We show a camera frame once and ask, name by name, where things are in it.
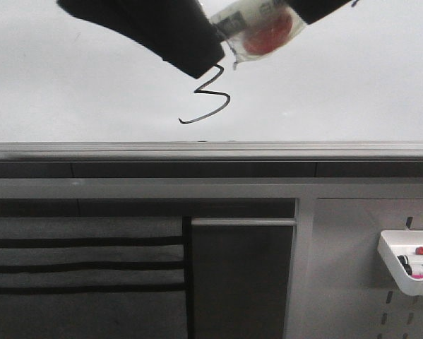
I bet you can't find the white whiteboard with aluminium frame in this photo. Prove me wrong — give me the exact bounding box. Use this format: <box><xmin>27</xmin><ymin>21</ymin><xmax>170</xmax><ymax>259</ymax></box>
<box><xmin>0</xmin><ymin>1</ymin><xmax>423</xmax><ymax>177</ymax></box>

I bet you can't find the grey pegboard panel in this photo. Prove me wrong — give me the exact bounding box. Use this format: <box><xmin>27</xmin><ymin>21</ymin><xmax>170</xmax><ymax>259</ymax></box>
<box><xmin>284</xmin><ymin>198</ymin><xmax>423</xmax><ymax>338</ymax></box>

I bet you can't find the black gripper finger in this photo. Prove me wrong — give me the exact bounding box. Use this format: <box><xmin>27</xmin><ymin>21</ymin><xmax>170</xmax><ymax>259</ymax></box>
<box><xmin>288</xmin><ymin>0</ymin><xmax>350</xmax><ymax>25</ymax></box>
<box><xmin>57</xmin><ymin>0</ymin><xmax>225</xmax><ymax>79</ymax></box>

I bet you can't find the grey fabric with black straps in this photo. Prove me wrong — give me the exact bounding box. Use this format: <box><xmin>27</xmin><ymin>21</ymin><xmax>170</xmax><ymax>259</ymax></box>
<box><xmin>0</xmin><ymin>217</ymin><xmax>193</xmax><ymax>338</ymax></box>

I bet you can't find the white black whiteboard marker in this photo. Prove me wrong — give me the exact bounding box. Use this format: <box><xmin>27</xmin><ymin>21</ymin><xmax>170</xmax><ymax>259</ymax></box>
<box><xmin>209</xmin><ymin>1</ymin><xmax>306</xmax><ymax>69</ymax></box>

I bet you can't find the white plastic tray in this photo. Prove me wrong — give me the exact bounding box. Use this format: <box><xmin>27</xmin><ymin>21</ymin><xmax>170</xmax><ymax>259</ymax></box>
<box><xmin>378</xmin><ymin>230</ymin><xmax>423</xmax><ymax>296</ymax></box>

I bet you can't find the dark grey cabinet panel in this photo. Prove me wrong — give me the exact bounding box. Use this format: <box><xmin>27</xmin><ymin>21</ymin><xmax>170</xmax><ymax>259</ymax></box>
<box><xmin>192</xmin><ymin>225</ymin><xmax>294</xmax><ymax>338</ymax></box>

